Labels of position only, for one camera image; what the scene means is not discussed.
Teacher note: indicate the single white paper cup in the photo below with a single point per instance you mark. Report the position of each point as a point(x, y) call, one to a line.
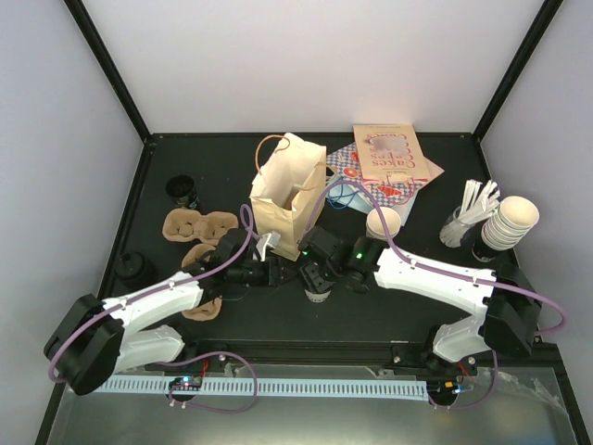
point(317, 297)

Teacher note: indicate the kraft paper bag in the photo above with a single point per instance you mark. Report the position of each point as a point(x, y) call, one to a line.
point(286, 189)

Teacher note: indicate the light blue cable duct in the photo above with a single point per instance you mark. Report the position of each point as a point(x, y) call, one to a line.
point(272, 387)

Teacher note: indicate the light blue paper bag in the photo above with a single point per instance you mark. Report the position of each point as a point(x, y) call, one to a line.
point(348, 196)

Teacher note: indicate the blue checkered paper bag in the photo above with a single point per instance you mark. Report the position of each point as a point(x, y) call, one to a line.
point(386, 192)

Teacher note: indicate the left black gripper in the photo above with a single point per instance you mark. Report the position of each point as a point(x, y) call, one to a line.
point(274, 267)

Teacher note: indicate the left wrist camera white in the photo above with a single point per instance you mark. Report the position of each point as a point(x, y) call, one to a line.
point(267, 241)

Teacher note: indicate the small circuit board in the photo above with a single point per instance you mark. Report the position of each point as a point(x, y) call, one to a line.
point(184, 383)

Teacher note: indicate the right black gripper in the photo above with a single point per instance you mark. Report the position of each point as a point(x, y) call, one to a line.
point(316, 284)

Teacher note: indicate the clear stirrer holder cup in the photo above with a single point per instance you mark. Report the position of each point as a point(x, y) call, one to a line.
point(454, 231)

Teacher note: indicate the white stirrer packets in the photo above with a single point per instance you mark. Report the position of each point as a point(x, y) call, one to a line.
point(478, 203)

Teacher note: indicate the pink cakes paper bag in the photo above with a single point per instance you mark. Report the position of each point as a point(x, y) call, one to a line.
point(392, 154)

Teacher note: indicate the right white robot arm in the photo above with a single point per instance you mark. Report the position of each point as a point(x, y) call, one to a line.
point(501, 314)

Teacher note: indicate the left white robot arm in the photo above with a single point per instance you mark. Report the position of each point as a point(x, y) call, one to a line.
point(99, 338)

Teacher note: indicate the black lid stack left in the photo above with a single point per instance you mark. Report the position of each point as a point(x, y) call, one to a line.
point(133, 267)

